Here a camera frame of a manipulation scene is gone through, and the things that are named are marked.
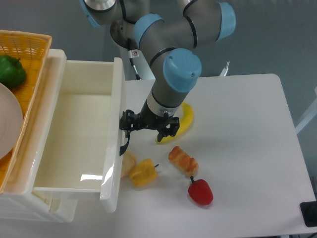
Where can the black top drawer handle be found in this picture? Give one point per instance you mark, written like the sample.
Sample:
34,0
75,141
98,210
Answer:
124,147

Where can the yellow toy banana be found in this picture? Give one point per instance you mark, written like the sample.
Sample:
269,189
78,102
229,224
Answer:
185,123

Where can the red toy bell pepper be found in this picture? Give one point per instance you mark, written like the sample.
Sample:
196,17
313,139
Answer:
200,192

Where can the black device at table edge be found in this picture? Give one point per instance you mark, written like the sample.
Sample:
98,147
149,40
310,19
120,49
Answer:
309,213

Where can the round toy bread roll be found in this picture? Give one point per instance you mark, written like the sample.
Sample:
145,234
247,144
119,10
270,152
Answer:
128,163

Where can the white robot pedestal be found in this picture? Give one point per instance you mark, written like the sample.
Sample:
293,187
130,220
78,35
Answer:
134,64

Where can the white plate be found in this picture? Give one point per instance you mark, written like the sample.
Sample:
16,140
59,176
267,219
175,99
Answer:
11,119

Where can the white drawer cabinet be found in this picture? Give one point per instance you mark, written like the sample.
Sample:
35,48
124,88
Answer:
17,201

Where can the yellow toy bell pepper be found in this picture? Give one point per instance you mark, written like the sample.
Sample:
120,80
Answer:
143,173

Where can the orange woven basket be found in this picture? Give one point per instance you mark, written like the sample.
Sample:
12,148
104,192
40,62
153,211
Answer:
32,49

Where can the toy glazed pastry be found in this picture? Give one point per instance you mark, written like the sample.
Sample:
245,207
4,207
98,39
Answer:
185,163

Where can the green toy bell pepper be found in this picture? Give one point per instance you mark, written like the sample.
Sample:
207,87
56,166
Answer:
12,73

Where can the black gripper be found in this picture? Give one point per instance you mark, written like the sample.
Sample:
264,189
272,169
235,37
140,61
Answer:
165,125

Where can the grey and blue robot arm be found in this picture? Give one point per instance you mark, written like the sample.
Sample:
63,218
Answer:
167,49

